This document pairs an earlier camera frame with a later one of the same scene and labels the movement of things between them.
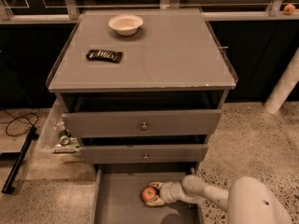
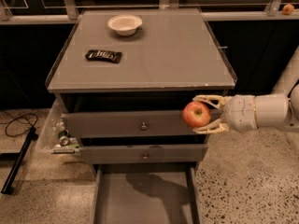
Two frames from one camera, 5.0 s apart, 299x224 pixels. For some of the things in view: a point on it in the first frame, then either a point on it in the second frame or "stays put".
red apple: [148, 193] → [196, 115]
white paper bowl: [125, 24] stays put
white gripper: [166, 192] → [240, 112]
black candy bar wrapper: [105, 55] stays put
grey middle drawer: [144, 154] stays put
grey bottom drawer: [118, 194] stays put
